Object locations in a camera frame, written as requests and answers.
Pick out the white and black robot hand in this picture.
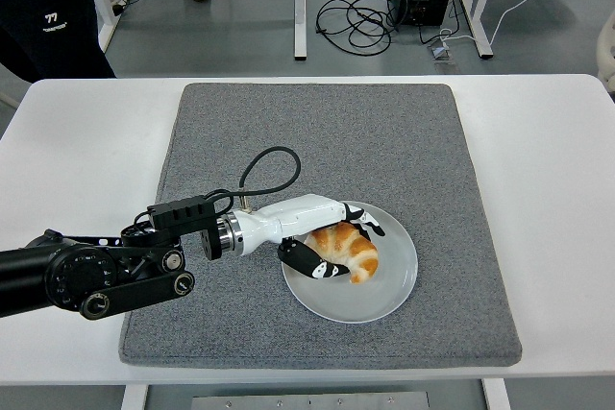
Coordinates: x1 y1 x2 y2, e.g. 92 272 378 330
234 193 388 282

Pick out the golden croissant bread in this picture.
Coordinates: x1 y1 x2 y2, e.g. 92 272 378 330
304 221 380 285

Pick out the pale grey round plate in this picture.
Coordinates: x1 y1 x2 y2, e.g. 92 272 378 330
281 200 419 325

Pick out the grey metal plate with screws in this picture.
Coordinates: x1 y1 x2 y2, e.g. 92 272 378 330
190 391 432 410

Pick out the grey fabric mat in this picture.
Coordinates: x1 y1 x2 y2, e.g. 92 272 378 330
117 82 524 372

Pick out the white desk leg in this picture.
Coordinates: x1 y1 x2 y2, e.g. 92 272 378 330
84 0 122 52
458 0 496 60
292 0 308 62

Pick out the silver floor socket box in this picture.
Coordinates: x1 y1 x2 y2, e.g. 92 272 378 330
427 42 455 64

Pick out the white table leg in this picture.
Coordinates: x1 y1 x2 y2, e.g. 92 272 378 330
120 384 149 410
481 377 511 410

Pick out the white rounded chair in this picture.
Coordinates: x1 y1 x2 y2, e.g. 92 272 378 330
597 10 615 92

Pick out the coiled black floor cable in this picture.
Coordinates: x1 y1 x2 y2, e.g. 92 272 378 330
315 0 400 55

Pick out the short black floor cable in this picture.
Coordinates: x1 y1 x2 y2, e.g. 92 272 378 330
111 0 146 15

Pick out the white cable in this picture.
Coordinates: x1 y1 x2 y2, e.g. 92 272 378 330
439 0 547 46

